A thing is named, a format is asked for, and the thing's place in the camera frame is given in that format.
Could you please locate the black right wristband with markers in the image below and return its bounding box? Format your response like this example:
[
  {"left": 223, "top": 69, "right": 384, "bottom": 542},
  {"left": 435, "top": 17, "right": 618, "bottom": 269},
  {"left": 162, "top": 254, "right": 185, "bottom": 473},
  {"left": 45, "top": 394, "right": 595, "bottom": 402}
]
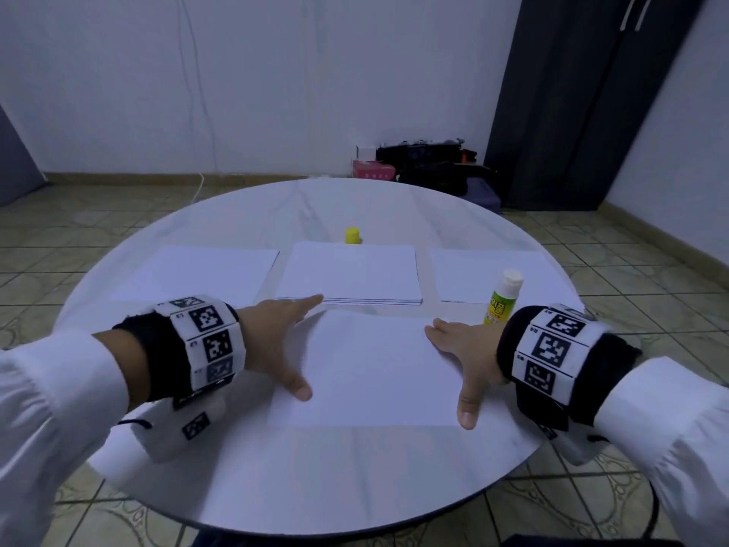
[{"left": 497, "top": 304, "right": 644, "bottom": 438}]

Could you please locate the black bag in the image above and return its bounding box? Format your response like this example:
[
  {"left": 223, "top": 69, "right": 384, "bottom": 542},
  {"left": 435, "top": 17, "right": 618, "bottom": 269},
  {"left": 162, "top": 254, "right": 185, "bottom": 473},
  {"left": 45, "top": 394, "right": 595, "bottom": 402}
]
[{"left": 376, "top": 140, "right": 491, "bottom": 198}]

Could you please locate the white wall cable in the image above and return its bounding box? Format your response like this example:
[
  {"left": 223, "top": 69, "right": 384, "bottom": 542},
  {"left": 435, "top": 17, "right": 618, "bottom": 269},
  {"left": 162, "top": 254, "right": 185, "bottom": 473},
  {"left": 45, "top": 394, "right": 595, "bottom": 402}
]
[{"left": 176, "top": 0, "right": 220, "bottom": 201}]

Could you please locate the person's right hand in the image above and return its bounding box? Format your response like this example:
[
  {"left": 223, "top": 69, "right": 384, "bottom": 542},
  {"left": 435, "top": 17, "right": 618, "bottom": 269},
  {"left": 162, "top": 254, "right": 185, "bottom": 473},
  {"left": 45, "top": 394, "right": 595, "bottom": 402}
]
[{"left": 424, "top": 316, "right": 510, "bottom": 431}]

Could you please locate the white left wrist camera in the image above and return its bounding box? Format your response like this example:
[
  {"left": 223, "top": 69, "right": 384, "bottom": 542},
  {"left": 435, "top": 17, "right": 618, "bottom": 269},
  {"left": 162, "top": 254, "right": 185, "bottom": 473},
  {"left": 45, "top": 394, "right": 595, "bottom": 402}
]
[{"left": 131, "top": 398, "right": 235, "bottom": 463}]

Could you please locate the black wardrobe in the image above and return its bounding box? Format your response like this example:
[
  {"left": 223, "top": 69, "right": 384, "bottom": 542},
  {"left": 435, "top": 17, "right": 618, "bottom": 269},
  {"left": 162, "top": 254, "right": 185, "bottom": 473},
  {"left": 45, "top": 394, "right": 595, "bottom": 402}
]
[{"left": 484, "top": 0, "right": 710, "bottom": 212}]

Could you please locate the person's left forearm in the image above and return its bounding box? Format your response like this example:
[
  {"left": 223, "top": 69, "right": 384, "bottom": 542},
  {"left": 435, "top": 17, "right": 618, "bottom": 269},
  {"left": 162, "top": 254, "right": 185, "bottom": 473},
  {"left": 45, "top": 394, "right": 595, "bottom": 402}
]
[{"left": 0, "top": 327, "right": 152, "bottom": 547}]

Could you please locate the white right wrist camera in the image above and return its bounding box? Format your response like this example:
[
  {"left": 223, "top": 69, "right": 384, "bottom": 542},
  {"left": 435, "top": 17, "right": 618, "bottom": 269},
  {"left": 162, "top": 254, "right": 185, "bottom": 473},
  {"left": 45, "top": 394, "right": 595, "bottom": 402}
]
[{"left": 552, "top": 425, "right": 617, "bottom": 466}]

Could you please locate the white paper stack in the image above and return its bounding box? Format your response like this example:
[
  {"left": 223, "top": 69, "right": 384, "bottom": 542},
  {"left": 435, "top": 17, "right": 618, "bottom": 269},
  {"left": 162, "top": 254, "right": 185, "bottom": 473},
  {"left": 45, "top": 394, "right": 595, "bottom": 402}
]
[
  {"left": 428, "top": 248, "right": 582, "bottom": 308},
  {"left": 114, "top": 245, "right": 280, "bottom": 308}
]

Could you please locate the pink box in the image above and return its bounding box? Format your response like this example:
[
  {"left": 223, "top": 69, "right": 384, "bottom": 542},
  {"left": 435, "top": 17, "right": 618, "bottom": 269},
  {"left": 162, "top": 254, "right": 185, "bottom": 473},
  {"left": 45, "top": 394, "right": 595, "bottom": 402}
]
[{"left": 352, "top": 159, "right": 396, "bottom": 181}]

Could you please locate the blue suitcase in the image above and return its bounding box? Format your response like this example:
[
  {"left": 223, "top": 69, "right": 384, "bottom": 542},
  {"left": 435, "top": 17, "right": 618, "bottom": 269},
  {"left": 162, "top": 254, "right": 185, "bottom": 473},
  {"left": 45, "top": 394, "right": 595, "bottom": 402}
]
[{"left": 465, "top": 179, "right": 503, "bottom": 212}]

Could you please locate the black right camera cable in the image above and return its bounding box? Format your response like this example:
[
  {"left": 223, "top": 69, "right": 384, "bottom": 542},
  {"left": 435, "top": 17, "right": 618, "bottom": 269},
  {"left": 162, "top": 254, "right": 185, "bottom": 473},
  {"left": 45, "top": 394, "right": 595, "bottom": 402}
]
[{"left": 640, "top": 486, "right": 662, "bottom": 540}]

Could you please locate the black left wristband with markers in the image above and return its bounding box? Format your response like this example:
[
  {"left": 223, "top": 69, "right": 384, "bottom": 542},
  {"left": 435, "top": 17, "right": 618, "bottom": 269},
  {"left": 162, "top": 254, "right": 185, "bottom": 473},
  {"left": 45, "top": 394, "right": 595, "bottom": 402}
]
[{"left": 114, "top": 295, "right": 248, "bottom": 408}]

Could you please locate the yellow glue stick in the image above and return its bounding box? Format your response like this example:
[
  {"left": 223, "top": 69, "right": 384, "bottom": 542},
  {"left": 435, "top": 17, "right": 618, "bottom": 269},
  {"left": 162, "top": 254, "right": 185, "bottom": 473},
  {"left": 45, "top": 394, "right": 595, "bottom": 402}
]
[{"left": 484, "top": 268, "right": 526, "bottom": 326}]

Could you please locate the grey door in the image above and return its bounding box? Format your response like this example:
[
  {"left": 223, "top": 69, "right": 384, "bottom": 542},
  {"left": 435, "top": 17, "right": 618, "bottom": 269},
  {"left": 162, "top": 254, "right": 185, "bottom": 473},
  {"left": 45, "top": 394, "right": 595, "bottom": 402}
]
[{"left": 0, "top": 102, "right": 47, "bottom": 206}]

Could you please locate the single white paper sheet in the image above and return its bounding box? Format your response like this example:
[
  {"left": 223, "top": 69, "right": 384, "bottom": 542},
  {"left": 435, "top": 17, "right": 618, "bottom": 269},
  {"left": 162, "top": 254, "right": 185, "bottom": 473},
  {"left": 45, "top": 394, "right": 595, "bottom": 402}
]
[
  {"left": 274, "top": 241, "right": 424, "bottom": 306},
  {"left": 267, "top": 309, "right": 474, "bottom": 428}
]

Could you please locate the person's left hand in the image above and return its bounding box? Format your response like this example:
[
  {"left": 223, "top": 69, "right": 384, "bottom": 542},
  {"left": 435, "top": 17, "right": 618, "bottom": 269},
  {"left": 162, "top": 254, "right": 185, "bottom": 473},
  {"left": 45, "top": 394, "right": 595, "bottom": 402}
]
[{"left": 237, "top": 293, "right": 326, "bottom": 403}]

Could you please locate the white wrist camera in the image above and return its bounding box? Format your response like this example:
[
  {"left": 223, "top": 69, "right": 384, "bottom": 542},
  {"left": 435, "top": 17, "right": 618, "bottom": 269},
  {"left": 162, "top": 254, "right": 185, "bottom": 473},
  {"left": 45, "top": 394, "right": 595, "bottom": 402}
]
[
  {"left": 131, "top": 398, "right": 235, "bottom": 463},
  {"left": 552, "top": 425, "right": 617, "bottom": 466}
]

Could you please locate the black wristband with markers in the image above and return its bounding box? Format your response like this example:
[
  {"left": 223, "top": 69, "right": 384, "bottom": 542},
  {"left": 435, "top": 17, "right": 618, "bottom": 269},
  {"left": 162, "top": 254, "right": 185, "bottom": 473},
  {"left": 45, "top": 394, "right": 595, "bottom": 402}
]
[
  {"left": 497, "top": 304, "right": 644, "bottom": 438},
  {"left": 114, "top": 295, "right": 248, "bottom": 408}
]

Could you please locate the person's right forearm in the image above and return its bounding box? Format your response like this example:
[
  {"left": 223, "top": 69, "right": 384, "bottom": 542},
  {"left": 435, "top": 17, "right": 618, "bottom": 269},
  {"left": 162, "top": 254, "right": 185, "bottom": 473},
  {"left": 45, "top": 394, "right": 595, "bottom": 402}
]
[{"left": 595, "top": 356, "right": 729, "bottom": 547}]

